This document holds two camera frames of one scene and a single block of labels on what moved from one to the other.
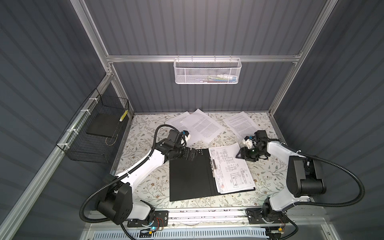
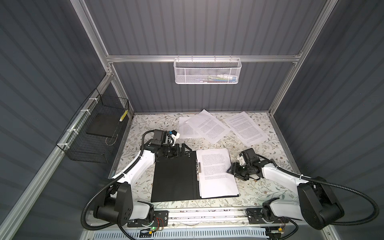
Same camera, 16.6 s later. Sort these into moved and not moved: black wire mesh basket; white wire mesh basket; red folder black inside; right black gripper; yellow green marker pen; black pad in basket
Moved: red folder black inside; right black gripper
Not moved: black pad in basket; yellow green marker pen; white wire mesh basket; black wire mesh basket
